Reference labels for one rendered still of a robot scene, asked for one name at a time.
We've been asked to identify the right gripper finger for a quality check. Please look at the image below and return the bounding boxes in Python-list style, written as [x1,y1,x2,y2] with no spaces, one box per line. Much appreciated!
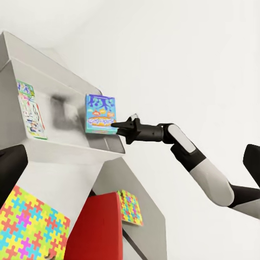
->
[111,121,135,131]
[116,128,132,137]

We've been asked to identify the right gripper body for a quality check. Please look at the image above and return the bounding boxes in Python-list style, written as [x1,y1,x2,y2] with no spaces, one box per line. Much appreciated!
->
[126,117,154,145]

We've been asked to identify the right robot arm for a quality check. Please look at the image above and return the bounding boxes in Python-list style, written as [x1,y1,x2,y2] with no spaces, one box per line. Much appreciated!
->
[111,113,260,219]

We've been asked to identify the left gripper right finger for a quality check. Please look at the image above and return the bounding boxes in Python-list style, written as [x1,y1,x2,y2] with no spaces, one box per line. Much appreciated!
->
[243,144,260,188]

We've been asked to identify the jigsaw puzzle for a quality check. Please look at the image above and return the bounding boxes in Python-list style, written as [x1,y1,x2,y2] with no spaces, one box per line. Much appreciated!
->
[117,190,143,226]
[0,185,70,260]

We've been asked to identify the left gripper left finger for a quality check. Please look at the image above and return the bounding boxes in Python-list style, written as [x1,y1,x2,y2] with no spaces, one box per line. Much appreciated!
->
[0,144,28,209]

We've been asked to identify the board game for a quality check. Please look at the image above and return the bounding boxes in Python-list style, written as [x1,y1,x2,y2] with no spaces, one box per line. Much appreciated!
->
[84,94,118,134]
[16,80,48,140]

